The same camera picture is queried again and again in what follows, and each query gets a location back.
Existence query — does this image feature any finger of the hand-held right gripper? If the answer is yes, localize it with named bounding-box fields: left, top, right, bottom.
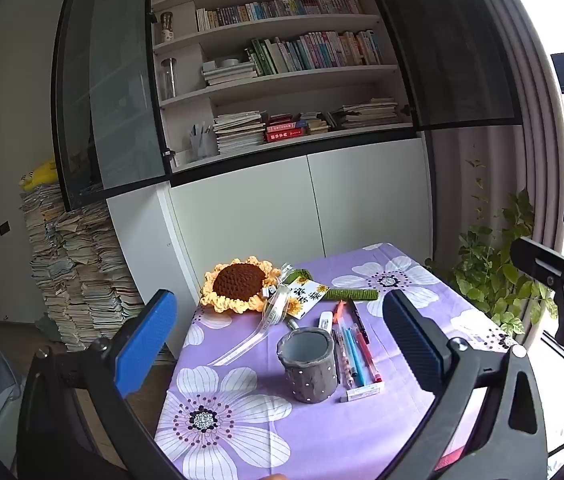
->
left=510, top=236, right=564, bottom=286

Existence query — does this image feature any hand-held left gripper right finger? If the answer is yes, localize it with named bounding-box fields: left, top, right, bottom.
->
left=383, top=289, right=549, bottom=480

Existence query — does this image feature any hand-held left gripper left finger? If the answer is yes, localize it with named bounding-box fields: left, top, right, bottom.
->
left=16, top=289, right=193, bottom=480

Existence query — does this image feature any black marker pen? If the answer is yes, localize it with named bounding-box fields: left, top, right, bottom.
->
left=349, top=301, right=371, bottom=345

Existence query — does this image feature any blue pen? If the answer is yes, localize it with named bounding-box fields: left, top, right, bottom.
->
left=342, top=327, right=365, bottom=387

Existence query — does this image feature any white eraser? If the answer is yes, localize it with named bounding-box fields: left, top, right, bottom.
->
left=339, top=381, right=385, bottom=404

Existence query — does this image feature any clear patterned pen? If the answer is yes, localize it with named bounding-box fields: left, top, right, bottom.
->
left=335, top=327, right=355, bottom=389

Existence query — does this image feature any thin black pen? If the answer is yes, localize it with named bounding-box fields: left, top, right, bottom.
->
left=331, top=327, right=343, bottom=386

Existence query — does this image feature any grey dotted pen holder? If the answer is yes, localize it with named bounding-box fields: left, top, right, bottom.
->
left=276, top=326, right=337, bottom=405

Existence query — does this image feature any green potted plant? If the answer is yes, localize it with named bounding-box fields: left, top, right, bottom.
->
left=426, top=160, right=559, bottom=342

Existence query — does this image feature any grey curtain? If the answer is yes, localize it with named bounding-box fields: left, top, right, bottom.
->
left=462, top=0, right=564, bottom=321

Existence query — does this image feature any floor pile of books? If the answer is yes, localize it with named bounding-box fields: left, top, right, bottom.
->
left=20, top=184, right=149, bottom=352

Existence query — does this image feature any crochet sunflower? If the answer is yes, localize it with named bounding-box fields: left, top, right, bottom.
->
left=199, top=256, right=380, bottom=315

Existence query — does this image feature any sunflower gift tag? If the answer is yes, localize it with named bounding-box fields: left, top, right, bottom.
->
left=282, top=280, right=331, bottom=319

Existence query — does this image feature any white ribbon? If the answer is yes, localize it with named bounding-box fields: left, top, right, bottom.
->
left=209, top=262, right=295, bottom=367

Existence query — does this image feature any purple floral tablecloth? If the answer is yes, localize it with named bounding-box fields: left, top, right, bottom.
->
left=154, top=242, right=523, bottom=480

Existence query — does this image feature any white bookcase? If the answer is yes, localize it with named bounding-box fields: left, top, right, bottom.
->
left=106, top=0, right=435, bottom=361

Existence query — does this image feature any yellow plush toy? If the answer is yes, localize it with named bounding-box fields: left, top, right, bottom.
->
left=18, top=159, right=58, bottom=192

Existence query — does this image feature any white pen cup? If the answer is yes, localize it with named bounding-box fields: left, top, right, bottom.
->
left=189, top=121, right=218, bottom=159

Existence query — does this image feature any dark glass cabinet door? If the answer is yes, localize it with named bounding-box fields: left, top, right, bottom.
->
left=362, top=0, right=524, bottom=132
left=52, top=0, right=173, bottom=212

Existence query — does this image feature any stack of worn booklets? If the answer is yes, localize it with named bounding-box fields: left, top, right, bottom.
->
left=332, top=99, right=403, bottom=131

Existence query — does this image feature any stack of magazines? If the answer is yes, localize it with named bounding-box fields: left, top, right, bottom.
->
left=213, top=110, right=267, bottom=156

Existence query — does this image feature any small stack of books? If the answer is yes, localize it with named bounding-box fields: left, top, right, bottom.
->
left=307, top=112, right=333, bottom=134

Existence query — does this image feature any stack of red books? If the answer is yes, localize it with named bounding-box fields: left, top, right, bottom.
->
left=264, top=115, right=309, bottom=144

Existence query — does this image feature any glass jar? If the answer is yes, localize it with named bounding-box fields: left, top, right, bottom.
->
left=160, top=58, right=178, bottom=101

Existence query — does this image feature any stack of white books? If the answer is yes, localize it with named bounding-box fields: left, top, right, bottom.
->
left=202, top=59, right=259, bottom=87

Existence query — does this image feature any row of upright books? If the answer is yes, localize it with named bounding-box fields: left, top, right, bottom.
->
left=196, top=0, right=363, bottom=32
left=247, top=30, right=383, bottom=77

